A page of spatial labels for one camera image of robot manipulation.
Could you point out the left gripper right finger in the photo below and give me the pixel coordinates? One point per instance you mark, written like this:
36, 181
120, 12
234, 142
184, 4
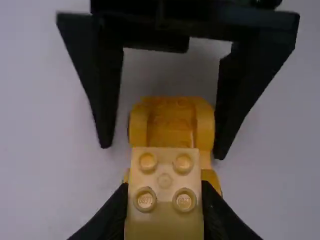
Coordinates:
217, 220

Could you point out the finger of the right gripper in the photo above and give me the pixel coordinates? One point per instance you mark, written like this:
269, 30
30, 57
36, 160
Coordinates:
240, 100
100, 87

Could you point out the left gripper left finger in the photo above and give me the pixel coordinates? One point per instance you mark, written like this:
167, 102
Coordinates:
112, 215

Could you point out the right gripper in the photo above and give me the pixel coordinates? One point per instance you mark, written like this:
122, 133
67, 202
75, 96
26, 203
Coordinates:
160, 27

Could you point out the yellow toy car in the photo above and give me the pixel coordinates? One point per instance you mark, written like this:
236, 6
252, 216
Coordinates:
165, 180

